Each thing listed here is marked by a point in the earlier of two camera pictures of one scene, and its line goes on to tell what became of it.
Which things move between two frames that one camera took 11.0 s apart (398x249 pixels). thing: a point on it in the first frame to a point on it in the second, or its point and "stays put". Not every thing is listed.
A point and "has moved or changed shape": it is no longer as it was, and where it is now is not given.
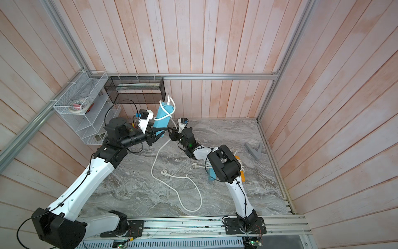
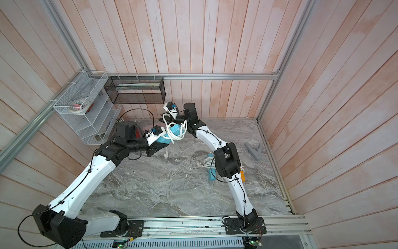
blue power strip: (211, 172) stays put
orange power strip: (242, 173) stays put
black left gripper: (150, 134) to (155, 147)
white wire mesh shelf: (82, 103) stays put
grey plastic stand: (256, 154) stays put
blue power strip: (162, 123) has moved or changed shape
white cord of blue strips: (157, 118) has moved or changed shape
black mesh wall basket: (142, 90) stays put
